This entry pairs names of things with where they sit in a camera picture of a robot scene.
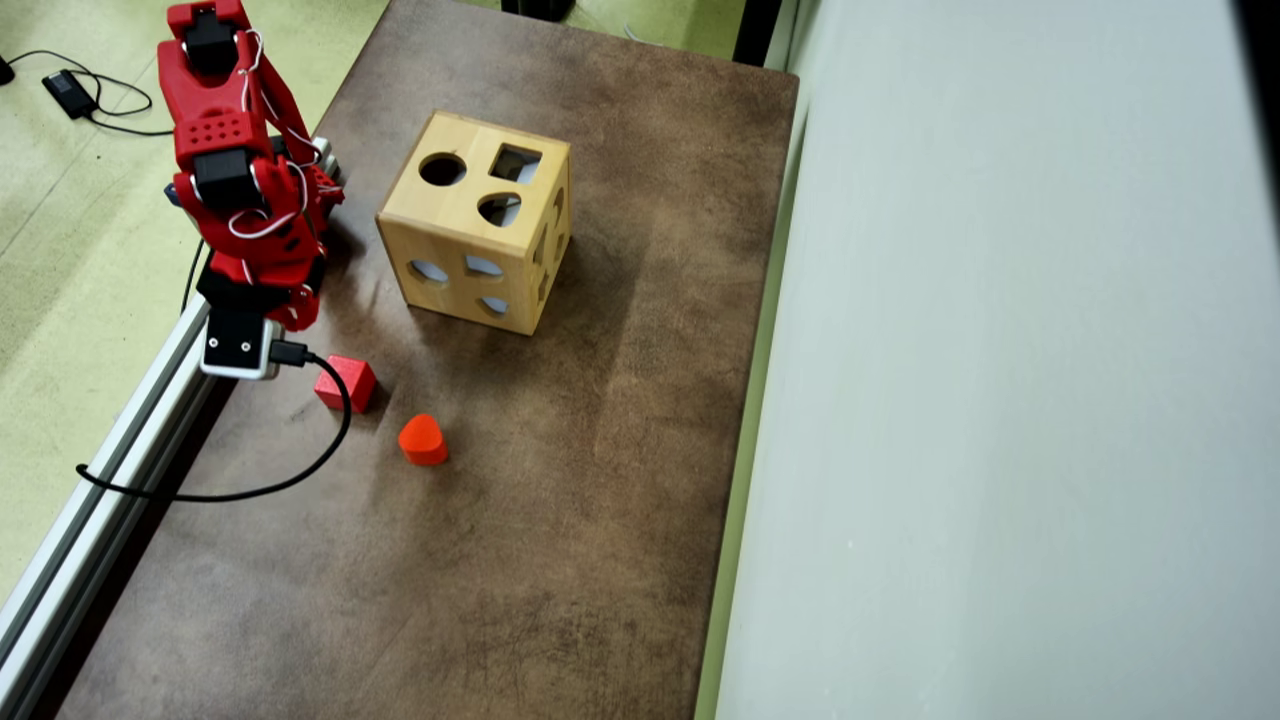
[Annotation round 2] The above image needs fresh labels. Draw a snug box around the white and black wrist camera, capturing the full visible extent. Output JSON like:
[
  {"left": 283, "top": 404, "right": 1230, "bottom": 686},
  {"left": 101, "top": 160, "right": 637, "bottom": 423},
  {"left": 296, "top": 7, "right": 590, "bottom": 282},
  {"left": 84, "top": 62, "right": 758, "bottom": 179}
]
[{"left": 199, "top": 304, "right": 283, "bottom": 381}]

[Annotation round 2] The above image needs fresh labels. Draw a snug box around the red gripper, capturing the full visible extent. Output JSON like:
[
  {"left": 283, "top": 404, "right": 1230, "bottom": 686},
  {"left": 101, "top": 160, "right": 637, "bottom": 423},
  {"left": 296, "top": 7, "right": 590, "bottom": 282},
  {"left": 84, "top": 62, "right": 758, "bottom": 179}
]
[{"left": 203, "top": 190, "right": 327, "bottom": 333}]

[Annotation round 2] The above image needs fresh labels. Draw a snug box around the black power adapter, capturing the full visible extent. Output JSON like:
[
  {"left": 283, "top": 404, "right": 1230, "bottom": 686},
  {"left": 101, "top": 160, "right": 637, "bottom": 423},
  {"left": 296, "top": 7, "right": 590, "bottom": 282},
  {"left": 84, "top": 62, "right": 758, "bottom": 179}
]
[{"left": 42, "top": 69, "right": 99, "bottom": 121}]

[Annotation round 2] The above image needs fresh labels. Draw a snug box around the dark vertical post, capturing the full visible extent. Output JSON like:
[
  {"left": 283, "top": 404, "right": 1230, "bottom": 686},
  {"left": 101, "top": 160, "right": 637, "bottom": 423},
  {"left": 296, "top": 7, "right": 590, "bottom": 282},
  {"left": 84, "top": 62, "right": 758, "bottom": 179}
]
[{"left": 732, "top": 0, "right": 784, "bottom": 69}]

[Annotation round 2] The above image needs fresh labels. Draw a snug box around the black object on floor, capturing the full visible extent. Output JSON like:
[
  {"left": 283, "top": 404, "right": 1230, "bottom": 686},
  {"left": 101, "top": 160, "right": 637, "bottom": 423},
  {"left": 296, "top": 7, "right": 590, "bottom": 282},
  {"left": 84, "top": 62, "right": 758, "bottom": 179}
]
[{"left": 500, "top": 0, "right": 579, "bottom": 24}]

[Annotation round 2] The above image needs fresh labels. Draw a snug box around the red cube block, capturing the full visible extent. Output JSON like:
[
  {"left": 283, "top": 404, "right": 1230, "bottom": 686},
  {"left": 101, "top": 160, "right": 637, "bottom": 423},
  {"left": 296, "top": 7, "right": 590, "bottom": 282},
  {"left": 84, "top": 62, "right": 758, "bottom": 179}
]
[{"left": 314, "top": 354, "right": 378, "bottom": 414}]

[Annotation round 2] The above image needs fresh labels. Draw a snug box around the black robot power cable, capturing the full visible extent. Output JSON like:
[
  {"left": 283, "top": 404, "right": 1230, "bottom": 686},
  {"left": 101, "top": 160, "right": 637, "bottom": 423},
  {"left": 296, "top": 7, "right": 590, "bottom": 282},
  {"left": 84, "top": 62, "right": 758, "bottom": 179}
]
[{"left": 181, "top": 238, "right": 207, "bottom": 315}]

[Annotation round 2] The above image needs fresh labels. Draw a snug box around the aluminium profile rail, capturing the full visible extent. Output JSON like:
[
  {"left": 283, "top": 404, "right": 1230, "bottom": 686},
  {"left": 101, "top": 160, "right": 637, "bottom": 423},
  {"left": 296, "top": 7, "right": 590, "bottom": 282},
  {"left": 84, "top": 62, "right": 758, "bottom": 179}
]
[{"left": 0, "top": 296, "right": 219, "bottom": 717}]

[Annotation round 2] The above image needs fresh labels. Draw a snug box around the thin black adapter cable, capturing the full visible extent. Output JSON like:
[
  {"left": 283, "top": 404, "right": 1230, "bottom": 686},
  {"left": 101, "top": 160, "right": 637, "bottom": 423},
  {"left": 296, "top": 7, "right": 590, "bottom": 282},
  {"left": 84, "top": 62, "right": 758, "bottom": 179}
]
[{"left": 5, "top": 49, "right": 177, "bottom": 138}]

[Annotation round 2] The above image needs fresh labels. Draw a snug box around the orange-red heart block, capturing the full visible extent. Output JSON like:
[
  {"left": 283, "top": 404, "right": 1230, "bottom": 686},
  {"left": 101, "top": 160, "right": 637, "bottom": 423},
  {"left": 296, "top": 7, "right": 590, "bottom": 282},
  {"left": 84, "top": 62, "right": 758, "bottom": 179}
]
[{"left": 398, "top": 414, "right": 449, "bottom": 467}]

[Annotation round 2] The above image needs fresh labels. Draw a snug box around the black camera usb cable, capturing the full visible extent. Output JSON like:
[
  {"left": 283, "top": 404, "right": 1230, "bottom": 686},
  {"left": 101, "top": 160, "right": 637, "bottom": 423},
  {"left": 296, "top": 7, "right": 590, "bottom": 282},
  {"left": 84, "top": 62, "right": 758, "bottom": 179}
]
[{"left": 75, "top": 340, "right": 354, "bottom": 503}]

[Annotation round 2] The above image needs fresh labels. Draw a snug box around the wooden shape sorter box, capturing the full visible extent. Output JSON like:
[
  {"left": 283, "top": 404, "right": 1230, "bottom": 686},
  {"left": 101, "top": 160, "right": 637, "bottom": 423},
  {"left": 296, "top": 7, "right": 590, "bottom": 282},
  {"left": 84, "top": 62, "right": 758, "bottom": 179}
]
[{"left": 376, "top": 110, "right": 573, "bottom": 337}]

